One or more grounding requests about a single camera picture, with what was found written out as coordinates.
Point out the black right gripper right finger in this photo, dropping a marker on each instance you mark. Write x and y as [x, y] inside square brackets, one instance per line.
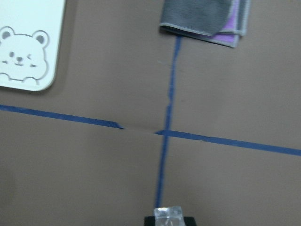
[190, 221]

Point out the white bear print tray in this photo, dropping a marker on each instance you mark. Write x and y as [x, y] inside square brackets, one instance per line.
[30, 36]

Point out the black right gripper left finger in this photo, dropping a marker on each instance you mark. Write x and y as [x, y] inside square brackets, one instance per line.
[149, 221]

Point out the grey and purple folded cloth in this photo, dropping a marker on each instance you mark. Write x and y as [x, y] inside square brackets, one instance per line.
[221, 22]

